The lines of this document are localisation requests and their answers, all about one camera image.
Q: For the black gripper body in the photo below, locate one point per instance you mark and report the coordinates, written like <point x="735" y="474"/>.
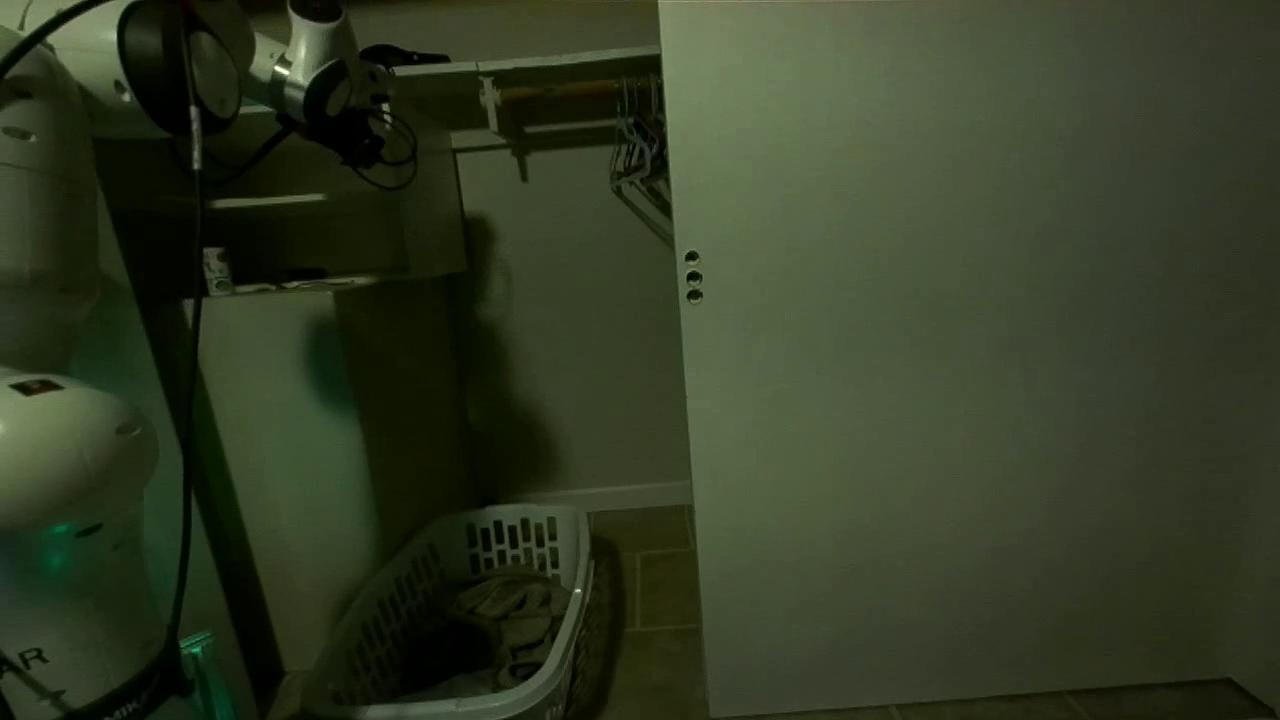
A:
<point x="344" y="111"/>

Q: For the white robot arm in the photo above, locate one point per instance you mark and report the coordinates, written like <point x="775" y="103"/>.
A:
<point x="83" y="627"/>

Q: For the closet rod and shelf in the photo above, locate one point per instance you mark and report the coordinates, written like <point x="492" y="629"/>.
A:
<point x="537" y="103"/>

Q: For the white plastic laundry basket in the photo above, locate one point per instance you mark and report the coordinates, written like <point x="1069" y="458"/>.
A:
<point x="356" y="678"/>

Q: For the clothes in basket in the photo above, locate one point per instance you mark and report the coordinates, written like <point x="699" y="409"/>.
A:
<point x="486" y="638"/>

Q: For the white closet door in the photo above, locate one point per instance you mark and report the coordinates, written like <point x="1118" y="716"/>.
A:
<point x="983" y="343"/>

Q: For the white wall shelf unit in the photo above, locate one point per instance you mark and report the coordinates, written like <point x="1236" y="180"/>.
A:
<point x="300" y="219"/>

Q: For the wire hangers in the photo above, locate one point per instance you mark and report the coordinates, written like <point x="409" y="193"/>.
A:
<point x="638" y="170"/>

